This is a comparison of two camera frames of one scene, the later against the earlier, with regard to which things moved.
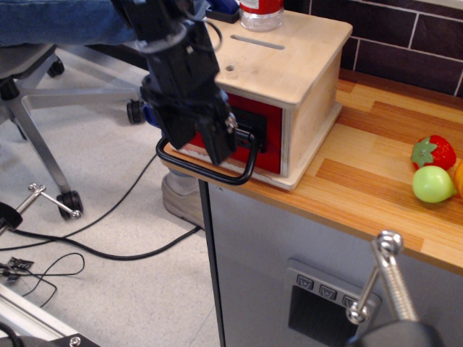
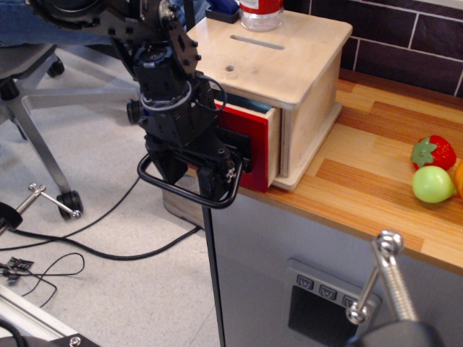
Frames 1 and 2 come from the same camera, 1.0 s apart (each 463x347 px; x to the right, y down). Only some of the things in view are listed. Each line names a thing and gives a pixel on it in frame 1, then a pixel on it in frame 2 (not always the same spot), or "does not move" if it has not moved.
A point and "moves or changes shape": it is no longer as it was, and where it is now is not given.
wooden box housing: x=294 y=69 does not move
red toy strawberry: x=433 y=150 does not move
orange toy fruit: x=459 y=178 does not move
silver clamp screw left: x=38 y=190 does not move
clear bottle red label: x=262 y=16 does not move
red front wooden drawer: x=247 y=134 moves or changes shape
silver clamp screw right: x=385 y=245 does not move
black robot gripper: x=185 y=90 to x=179 y=113
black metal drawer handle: x=205 y=173 moves or changes shape
